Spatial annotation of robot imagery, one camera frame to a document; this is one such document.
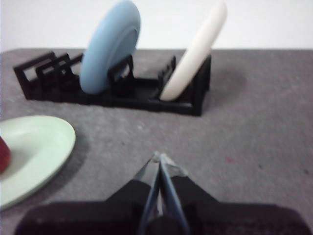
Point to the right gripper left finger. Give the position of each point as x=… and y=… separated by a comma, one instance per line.
x=97, y=218

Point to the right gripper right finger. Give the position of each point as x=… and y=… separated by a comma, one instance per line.
x=232, y=220

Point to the green round plate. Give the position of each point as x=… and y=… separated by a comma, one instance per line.
x=39, y=151

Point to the red apple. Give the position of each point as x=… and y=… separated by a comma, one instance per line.
x=3, y=154

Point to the black plate rack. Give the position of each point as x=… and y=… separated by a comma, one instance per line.
x=137, y=98

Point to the beige round plate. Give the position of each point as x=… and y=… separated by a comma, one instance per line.
x=190, y=63

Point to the blue round plate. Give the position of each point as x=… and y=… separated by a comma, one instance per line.
x=107, y=49

